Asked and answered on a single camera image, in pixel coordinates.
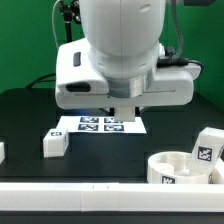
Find white fence bar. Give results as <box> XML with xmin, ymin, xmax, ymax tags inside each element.
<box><xmin>213</xmin><ymin>159</ymin><xmax>224</xmax><ymax>184</ymax></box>
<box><xmin>0</xmin><ymin>183</ymin><xmax>224</xmax><ymax>212</ymax></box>

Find white right fence bar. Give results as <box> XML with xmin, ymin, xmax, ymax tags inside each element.
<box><xmin>213</xmin><ymin>159</ymin><xmax>224</xmax><ymax>184</ymax></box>

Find white left fence block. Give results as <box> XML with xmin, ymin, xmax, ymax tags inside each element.
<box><xmin>0</xmin><ymin>142</ymin><xmax>5</xmax><ymax>164</ymax></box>

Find white round stool seat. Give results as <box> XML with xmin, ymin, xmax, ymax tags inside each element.
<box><xmin>147</xmin><ymin>151</ymin><xmax>218</xmax><ymax>184</ymax></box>

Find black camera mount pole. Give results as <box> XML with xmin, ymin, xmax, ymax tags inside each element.
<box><xmin>59</xmin><ymin>0</ymin><xmax>81</xmax><ymax>43</ymax></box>

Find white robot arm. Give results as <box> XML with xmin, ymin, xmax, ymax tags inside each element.
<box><xmin>55</xmin><ymin>0</ymin><xmax>196</xmax><ymax>109</ymax></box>

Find white sheet with markers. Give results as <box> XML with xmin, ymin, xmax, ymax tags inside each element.
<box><xmin>57</xmin><ymin>116</ymin><xmax>146</xmax><ymax>134</ymax></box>

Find black cables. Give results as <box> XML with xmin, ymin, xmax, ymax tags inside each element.
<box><xmin>25</xmin><ymin>72</ymin><xmax>58</xmax><ymax>90</ymax></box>

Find white front fence bar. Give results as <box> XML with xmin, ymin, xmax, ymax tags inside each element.
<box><xmin>0</xmin><ymin>183</ymin><xmax>224</xmax><ymax>212</ymax></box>

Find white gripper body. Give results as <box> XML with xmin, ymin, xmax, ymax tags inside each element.
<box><xmin>55</xmin><ymin>64</ymin><xmax>194</xmax><ymax>109</ymax></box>

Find black and grey gripper cable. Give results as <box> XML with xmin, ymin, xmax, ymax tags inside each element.
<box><xmin>156</xmin><ymin>0</ymin><xmax>204</xmax><ymax>78</ymax></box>

